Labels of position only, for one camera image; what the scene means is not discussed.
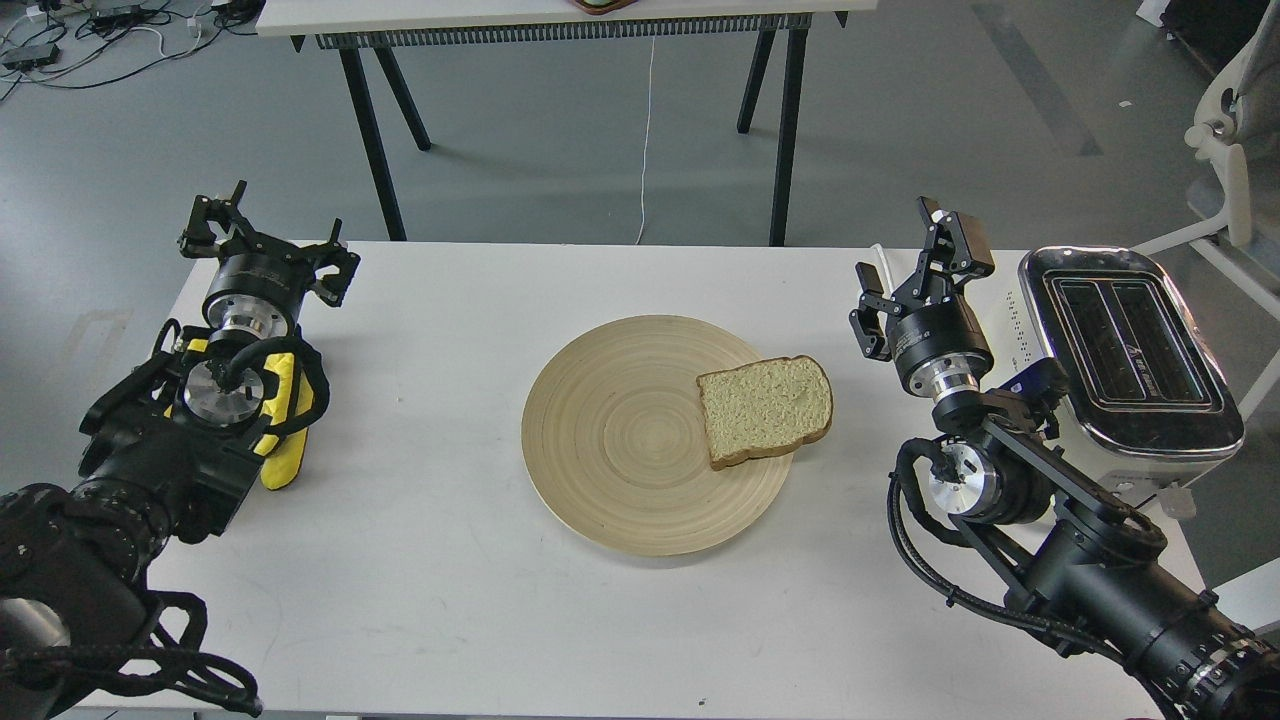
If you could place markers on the brown object on background table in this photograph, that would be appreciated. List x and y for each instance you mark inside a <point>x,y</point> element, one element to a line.
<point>601,7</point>

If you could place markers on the white chrome toaster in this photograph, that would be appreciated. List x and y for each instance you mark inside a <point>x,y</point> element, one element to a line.
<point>1148,411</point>

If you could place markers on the white office chair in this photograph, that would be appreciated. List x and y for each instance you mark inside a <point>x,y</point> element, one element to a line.
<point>1234,131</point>

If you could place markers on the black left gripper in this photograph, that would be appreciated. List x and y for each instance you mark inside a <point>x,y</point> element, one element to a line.
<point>262,284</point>

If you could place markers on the slice of brown bread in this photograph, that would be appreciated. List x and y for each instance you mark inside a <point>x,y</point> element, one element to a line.
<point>764,409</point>

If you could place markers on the white background table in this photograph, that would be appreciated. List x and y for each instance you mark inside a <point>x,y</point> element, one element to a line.
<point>350,27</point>

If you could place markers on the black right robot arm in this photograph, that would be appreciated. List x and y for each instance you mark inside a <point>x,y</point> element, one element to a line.
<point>1015,511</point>

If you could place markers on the round wooden plate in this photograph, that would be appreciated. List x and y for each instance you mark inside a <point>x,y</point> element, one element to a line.
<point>614,439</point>

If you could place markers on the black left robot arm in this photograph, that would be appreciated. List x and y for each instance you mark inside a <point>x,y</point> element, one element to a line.
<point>174,449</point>

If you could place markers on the yellow cloth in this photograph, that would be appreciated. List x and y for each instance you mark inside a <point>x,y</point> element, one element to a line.
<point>281,382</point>

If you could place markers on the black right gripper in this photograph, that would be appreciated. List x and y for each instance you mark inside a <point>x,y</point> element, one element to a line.
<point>936,343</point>

